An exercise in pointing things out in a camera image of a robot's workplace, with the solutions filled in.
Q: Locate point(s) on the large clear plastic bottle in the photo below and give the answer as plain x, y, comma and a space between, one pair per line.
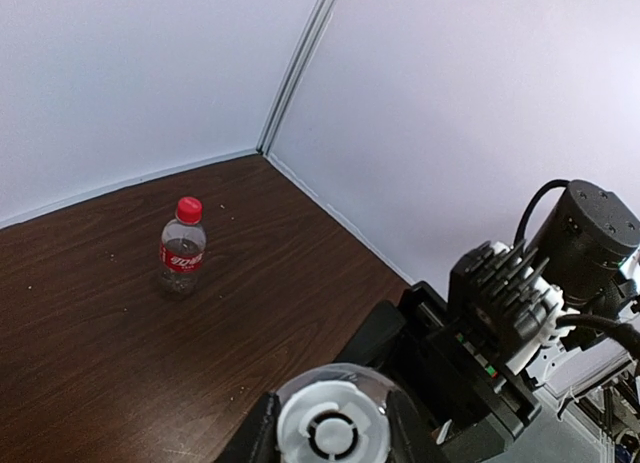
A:
368, 380

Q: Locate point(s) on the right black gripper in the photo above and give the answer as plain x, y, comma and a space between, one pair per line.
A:
473, 410

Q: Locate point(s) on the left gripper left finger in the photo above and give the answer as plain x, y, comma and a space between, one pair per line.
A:
255, 439

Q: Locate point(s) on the right rear frame post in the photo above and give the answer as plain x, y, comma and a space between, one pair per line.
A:
308, 41

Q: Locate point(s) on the small cola bottle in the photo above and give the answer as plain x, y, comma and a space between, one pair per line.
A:
182, 248

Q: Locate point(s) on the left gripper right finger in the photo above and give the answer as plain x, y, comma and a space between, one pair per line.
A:
409, 440

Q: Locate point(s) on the white bottle cap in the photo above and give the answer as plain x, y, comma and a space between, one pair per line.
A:
332, 421

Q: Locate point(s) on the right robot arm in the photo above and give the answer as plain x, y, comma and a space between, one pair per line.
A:
590, 237

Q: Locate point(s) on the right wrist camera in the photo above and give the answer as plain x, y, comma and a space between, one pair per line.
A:
507, 308

